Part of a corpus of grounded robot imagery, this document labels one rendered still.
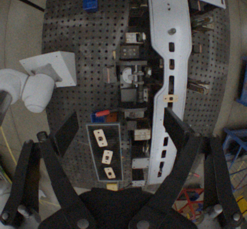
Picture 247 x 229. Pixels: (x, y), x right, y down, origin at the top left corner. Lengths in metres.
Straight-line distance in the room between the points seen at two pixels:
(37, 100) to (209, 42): 1.29
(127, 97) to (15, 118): 2.42
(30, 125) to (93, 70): 1.79
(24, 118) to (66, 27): 1.84
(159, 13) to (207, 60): 0.62
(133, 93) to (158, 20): 0.39
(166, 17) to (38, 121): 2.19
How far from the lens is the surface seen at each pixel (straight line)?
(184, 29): 0.72
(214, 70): 1.20
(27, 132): 2.62
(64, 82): 0.97
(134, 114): 0.59
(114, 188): 0.82
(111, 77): 0.55
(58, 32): 1.07
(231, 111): 2.64
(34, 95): 0.77
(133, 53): 0.50
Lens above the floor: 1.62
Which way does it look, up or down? 70 degrees down
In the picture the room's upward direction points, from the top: 179 degrees counter-clockwise
